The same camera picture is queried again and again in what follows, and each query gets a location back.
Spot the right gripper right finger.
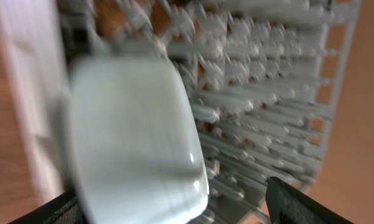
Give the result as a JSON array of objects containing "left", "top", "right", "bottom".
[{"left": 265, "top": 177, "right": 352, "bottom": 224}]

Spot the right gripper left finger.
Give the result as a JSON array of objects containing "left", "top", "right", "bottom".
[{"left": 9, "top": 190, "right": 84, "bottom": 224}]

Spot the green bowl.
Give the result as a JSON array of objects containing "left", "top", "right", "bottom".
[{"left": 64, "top": 56, "right": 209, "bottom": 223}]

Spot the grey dishwasher rack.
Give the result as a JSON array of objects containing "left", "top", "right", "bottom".
[{"left": 0, "top": 0, "right": 362, "bottom": 224}]

